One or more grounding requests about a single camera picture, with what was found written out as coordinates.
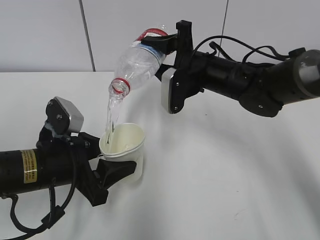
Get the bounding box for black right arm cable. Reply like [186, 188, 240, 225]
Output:
[192, 34, 301, 66]

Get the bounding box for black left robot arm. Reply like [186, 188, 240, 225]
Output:
[0, 132, 137, 207]

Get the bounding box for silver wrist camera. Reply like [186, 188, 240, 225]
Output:
[45, 96, 84, 135]
[161, 67, 176, 114]

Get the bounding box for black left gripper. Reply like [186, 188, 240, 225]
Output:
[36, 132, 137, 207]

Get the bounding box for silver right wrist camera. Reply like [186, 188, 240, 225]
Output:
[161, 67, 176, 114]

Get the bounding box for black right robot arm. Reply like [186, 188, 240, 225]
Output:
[141, 20, 320, 118]

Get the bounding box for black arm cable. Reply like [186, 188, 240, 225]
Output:
[0, 144, 77, 240]
[192, 34, 301, 66]

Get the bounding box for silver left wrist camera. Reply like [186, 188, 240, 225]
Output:
[45, 96, 84, 135]

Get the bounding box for white paper cup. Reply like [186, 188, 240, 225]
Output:
[99, 123, 145, 184]

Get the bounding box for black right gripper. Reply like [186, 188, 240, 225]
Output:
[140, 20, 204, 114]

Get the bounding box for Nongfu Spring water bottle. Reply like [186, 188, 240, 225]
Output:
[109, 25, 168, 99]

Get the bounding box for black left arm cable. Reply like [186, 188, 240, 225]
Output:
[0, 144, 77, 240]

